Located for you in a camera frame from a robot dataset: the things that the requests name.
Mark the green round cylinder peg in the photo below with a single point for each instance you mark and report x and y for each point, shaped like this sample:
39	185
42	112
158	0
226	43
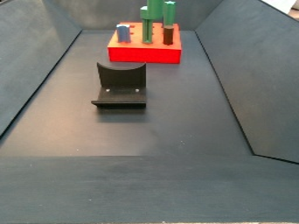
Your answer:
155	9

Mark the red foam peg board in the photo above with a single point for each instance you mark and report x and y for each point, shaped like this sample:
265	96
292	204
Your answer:
139	52

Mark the black curved stand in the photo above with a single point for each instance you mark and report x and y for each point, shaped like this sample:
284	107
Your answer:
122	87

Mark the dark brown cylinder peg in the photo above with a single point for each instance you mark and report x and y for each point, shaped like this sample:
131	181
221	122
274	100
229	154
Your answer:
169	35

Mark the light blue notched block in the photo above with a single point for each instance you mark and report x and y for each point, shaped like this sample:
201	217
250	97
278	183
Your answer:
123	33

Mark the green pentagon-top peg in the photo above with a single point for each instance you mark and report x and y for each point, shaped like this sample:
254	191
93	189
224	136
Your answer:
147	17

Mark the green star-shaped peg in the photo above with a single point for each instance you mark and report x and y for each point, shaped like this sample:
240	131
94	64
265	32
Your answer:
169	12

